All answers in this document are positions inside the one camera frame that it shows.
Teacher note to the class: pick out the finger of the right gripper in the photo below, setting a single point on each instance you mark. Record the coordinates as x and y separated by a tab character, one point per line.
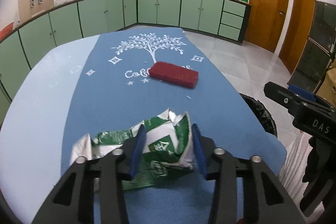
302	93
282	99

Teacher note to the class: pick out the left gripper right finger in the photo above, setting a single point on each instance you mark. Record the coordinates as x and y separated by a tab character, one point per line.
265	199

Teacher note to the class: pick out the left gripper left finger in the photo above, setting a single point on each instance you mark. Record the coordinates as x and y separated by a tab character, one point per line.
71	200

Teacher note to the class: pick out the green white wrapper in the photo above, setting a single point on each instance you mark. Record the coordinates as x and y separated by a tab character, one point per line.
167	154

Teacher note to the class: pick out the black trash bin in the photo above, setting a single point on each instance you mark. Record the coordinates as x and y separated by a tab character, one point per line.
262	114

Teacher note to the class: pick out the green lower kitchen cabinets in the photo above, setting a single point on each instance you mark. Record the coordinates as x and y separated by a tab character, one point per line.
27	44

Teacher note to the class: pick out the cardboard boxes on floor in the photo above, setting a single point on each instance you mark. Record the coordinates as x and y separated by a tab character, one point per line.
327	90

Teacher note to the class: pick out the black glass cabinet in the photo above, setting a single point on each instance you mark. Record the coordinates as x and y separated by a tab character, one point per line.
319	50

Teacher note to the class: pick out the brown wooden door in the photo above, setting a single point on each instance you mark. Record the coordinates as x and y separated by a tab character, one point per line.
266	22
298	30

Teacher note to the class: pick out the dark red sponge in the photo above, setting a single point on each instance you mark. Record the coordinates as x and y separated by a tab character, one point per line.
174	74

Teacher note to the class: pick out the blue tree-print tablecloth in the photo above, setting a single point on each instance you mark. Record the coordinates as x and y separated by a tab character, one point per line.
85	87

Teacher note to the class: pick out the orange plastic basin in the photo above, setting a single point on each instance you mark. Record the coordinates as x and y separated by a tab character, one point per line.
6	30

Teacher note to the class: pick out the brown cardboard box on counter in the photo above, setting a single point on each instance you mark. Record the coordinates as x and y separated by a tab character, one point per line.
31	8

